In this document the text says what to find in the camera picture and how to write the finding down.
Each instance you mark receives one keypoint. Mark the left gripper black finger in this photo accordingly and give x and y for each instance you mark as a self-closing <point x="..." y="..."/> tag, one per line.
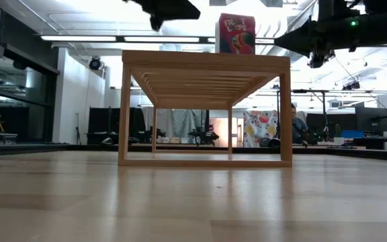
<point x="176" y="5"/>
<point x="183" y="15"/>

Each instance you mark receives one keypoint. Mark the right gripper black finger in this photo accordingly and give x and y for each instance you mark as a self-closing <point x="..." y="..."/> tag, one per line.
<point x="302" y="45"/>
<point x="302" y="32"/>

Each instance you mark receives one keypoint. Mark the red cereal box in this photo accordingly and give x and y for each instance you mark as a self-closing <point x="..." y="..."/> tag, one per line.
<point x="237" y="33"/>

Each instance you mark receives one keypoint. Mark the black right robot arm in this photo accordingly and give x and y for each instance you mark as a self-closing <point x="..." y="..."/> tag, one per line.
<point x="381" y="30"/>

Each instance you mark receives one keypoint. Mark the wooden slatted shelf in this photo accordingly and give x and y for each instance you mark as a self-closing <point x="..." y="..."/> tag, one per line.
<point x="207" y="62"/>

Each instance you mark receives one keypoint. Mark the long ceiling light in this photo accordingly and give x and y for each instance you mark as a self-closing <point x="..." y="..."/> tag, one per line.
<point x="79" y="38"/>
<point x="161" y="39"/>

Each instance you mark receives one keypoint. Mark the person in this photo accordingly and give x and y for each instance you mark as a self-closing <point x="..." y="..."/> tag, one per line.
<point x="299" y="126"/>

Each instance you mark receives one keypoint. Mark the floral patterned cloth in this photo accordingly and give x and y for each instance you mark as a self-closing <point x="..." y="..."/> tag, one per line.
<point x="259" y="127"/>

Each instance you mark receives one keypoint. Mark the black computer monitor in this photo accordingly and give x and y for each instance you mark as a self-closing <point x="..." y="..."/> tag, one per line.
<point x="371" y="119"/>

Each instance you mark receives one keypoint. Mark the blue bin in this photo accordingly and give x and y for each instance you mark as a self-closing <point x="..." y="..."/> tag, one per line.
<point x="352" y="134"/>

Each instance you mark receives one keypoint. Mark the black partition panel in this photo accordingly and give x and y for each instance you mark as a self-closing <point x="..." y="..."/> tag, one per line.
<point x="102" y="121"/>

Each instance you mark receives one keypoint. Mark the black background robot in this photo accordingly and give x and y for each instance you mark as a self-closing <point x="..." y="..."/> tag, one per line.
<point x="203" y="136"/>

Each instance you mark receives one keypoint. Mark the round black wall device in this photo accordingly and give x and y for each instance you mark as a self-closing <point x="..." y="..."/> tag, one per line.
<point x="95" y="64"/>

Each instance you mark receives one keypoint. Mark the black aluminium table frame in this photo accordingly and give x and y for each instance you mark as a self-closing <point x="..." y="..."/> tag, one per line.
<point x="45" y="148"/>

